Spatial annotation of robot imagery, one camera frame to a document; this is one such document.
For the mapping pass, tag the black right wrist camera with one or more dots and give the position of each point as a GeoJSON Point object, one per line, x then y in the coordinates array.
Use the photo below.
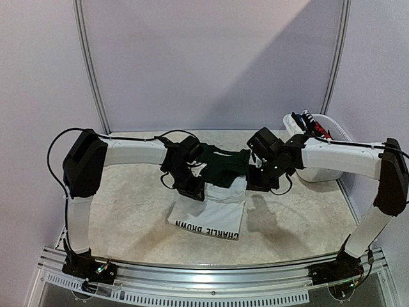
{"type": "Point", "coordinates": [264, 144]}

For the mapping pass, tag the left aluminium frame post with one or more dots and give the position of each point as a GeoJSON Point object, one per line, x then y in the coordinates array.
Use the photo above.
{"type": "Point", "coordinates": [78, 7]}

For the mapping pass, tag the white and green t-shirt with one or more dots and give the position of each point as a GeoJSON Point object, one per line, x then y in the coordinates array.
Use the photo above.
{"type": "Point", "coordinates": [225, 182]}

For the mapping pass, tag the aluminium front rail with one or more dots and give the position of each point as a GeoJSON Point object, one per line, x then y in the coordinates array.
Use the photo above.
{"type": "Point", "coordinates": [282, 284]}

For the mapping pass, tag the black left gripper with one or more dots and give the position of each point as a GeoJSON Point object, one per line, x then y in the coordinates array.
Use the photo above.
{"type": "Point", "coordinates": [193, 192]}

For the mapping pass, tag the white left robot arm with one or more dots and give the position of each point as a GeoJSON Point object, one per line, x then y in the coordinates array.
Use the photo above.
{"type": "Point", "coordinates": [91, 153]}

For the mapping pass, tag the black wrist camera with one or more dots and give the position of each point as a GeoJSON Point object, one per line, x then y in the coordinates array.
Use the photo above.
{"type": "Point", "coordinates": [191, 149]}
{"type": "Point", "coordinates": [264, 144]}

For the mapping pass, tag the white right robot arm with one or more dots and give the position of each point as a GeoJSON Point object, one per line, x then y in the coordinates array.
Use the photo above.
{"type": "Point", "coordinates": [384, 162]}

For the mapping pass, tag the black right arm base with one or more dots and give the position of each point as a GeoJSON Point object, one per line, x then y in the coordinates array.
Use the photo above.
{"type": "Point", "coordinates": [343, 267]}

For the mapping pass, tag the aluminium frame post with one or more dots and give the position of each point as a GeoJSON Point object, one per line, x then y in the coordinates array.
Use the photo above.
{"type": "Point", "coordinates": [337, 56]}
{"type": "Point", "coordinates": [78, 7]}

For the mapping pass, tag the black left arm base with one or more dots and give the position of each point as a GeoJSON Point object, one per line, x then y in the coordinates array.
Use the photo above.
{"type": "Point", "coordinates": [86, 266]}

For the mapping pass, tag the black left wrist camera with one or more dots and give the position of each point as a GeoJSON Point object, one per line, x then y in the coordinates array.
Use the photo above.
{"type": "Point", "coordinates": [191, 149]}

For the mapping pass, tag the dark patterned clothes pile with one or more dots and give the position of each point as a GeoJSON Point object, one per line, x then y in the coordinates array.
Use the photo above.
{"type": "Point", "coordinates": [308, 124]}

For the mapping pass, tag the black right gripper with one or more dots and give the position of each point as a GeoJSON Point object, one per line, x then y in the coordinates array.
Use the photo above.
{"type": "Point", "coordinates": [260, 181]}

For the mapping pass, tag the right aluminium frame post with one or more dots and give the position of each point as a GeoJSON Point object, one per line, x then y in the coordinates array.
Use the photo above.
{"type": "Point", "coordinates": [337, 56]}

